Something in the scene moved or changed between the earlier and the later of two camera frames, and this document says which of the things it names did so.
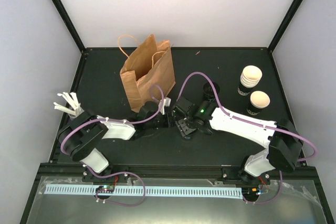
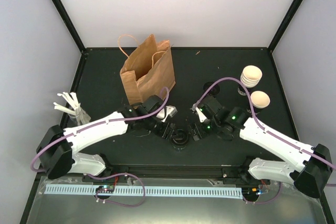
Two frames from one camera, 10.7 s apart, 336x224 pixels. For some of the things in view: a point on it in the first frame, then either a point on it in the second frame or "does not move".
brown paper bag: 149,64 does not move
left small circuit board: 105,189 does not move
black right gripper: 184,130 to 201,133
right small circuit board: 251,191 does not move
